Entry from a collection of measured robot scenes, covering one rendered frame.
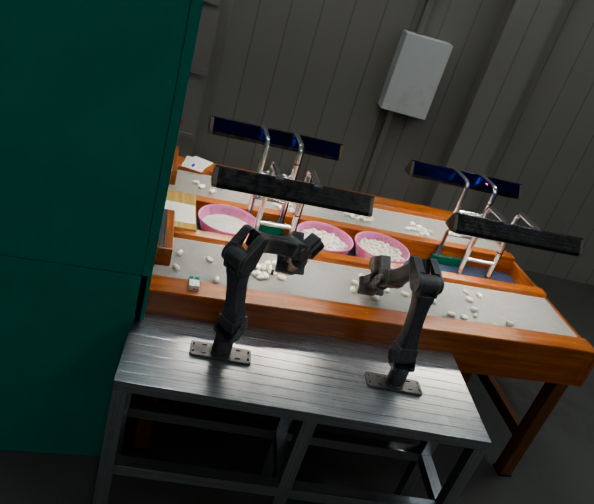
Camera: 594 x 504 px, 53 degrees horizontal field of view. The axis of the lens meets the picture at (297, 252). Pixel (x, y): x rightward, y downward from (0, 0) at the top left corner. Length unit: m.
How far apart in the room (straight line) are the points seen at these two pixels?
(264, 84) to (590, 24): 2.23
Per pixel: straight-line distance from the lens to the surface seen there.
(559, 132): 4.87
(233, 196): 2.87
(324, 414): 1.89
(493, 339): 2.46
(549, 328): 2.80
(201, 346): 1.97
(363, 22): 4.23
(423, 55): 4.22
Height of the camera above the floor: 1.91
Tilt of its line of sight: 28 degrees down
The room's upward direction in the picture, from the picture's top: 18 degrees clockwise
